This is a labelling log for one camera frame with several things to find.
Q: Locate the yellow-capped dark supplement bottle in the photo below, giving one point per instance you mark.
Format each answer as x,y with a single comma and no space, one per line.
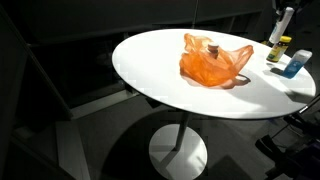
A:
278,49

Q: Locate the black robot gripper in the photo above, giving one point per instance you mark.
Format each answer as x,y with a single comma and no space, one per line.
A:
296,2

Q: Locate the blue bottle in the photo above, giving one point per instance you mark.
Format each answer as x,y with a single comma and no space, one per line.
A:
296,63

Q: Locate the small white-capped bottle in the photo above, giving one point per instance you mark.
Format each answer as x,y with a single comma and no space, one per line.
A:
213,49

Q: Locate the black equipment stand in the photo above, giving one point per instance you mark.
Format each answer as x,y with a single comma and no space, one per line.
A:
293,146

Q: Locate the white round table pedestal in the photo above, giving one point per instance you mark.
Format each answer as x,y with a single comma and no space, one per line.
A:
178,153

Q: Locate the orange plastic bag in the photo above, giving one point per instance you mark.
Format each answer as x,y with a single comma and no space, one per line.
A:
206,68

